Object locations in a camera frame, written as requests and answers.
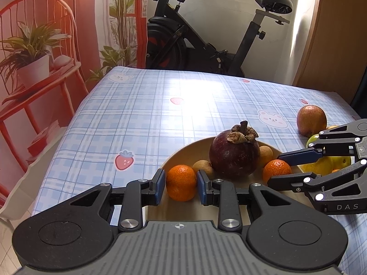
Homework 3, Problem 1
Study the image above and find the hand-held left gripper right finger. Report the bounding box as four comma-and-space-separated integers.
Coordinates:
197, 170, 310, 232

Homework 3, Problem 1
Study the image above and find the brown longan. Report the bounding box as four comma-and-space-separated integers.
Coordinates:
259, 146, 273, 168
192, 160, 216, 179

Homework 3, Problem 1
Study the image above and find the blue plaid tablecloth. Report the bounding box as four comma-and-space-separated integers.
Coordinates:
0, 66, 367, 275

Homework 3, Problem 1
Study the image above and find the red apple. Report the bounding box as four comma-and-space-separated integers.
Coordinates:
296, 105, 328, 137

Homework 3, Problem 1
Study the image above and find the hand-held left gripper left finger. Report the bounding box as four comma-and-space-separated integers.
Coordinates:
57, 168, 166, 233

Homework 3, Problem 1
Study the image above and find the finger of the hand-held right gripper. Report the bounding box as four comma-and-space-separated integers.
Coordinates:
278, 121, 367, 167
267, 159, 367, 204

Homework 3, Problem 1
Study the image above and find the round wooden bowl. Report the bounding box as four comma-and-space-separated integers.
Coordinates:
145, 136, 314, 223

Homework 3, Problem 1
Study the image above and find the wooden door panel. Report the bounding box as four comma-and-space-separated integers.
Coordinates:
292, 0, 364, 104

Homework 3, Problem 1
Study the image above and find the black exercise bike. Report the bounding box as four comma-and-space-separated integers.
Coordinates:
145, 0, 293, 77

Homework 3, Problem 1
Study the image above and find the printed room scene backdrop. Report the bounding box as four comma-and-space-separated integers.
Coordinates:
0, 0, 148, 207

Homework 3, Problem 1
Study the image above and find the orange mandarin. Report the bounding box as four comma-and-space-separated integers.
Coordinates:
166, 165, 199, 202
263, 159, 293, 184

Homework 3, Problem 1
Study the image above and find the dark purple mangosteen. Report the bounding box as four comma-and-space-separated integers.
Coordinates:
209, 120, 261, 180

